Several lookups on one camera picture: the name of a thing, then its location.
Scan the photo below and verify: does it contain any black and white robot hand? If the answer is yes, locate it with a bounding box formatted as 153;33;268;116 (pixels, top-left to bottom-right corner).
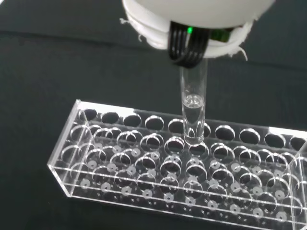
119;0;275;69

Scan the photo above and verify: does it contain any clear acrylic test tube rack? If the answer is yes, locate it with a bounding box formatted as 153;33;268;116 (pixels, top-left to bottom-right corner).
47;99;307;230

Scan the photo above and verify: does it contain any black bench cloth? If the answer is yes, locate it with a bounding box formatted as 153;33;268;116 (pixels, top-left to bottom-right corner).
0;0;307;230

